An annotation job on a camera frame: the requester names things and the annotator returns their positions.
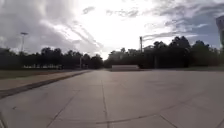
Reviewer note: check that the tall floodlight pole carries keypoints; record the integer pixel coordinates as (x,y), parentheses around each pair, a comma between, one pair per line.
(23,40)

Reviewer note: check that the row of dark trees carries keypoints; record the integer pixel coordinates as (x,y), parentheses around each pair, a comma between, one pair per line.
(176,53)

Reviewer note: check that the traffic signal pole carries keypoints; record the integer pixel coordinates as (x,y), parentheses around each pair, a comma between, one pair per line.
(141,42)

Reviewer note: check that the grass strip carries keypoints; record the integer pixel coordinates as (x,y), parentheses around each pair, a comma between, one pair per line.
(20,73)

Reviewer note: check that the grey concrete pavement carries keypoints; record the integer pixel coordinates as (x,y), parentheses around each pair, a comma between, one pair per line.
(140,93)

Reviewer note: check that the tall building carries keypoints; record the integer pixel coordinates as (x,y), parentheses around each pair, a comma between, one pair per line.
(221,30)

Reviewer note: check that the raised concrete kerb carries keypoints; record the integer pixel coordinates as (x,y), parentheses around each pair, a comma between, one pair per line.
(36,84)

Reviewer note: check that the low pale wall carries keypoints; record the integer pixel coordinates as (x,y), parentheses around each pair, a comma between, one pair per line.
(125,67)

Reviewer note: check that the pale side walkway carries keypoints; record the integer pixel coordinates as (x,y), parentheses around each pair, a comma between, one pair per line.
(23,81)

